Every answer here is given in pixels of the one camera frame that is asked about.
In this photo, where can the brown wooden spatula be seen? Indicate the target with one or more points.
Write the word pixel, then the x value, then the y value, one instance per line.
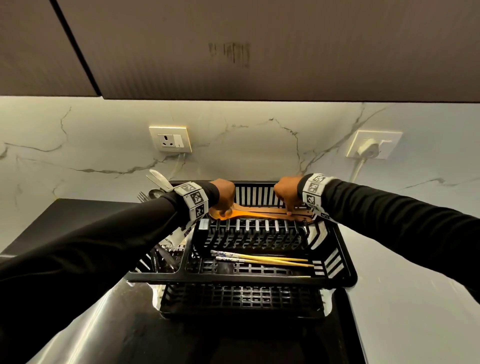
pixel 292 210

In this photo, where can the black slotted cutlery rack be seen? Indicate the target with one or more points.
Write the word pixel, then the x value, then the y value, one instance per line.
pixel 243 277

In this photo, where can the person's left hand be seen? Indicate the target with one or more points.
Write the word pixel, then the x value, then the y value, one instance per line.
pixel 224 197

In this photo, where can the orange wooden spatula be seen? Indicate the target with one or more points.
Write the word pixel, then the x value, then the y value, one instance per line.
pixel 232 214

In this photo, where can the white marker wristband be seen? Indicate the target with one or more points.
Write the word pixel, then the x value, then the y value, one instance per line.
pixel 195 200
pixel 315 193

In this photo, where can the white socket with plug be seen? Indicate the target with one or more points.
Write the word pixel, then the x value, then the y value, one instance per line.
pixel 386 140

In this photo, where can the white marker left wristband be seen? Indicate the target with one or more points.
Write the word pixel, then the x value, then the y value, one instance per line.
pixel 195 200

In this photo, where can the person's right hand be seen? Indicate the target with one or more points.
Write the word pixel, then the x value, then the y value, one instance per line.
pixel 288 193

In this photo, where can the wooden overhead cabinet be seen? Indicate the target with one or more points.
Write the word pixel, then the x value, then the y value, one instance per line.
pixel 240 48

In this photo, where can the white power plug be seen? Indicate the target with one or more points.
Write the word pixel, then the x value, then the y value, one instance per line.
pixel 366 148

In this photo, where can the white wall socket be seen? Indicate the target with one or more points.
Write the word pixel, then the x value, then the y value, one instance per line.
pixel 170 138

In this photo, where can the small metal spoon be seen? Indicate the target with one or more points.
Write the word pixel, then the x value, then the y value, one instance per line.
pixel 155 183

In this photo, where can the white marker right wristband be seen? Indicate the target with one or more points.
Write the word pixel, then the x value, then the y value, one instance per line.
pixel 315 193

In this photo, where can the person's right forearm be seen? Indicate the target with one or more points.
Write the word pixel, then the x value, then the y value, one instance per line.
pixel 405 225

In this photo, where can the steel table knife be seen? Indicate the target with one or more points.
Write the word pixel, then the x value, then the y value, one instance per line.
pixel 159 178

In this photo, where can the person's left forearm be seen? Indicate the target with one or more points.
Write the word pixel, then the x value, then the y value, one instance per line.
pixel 93 262

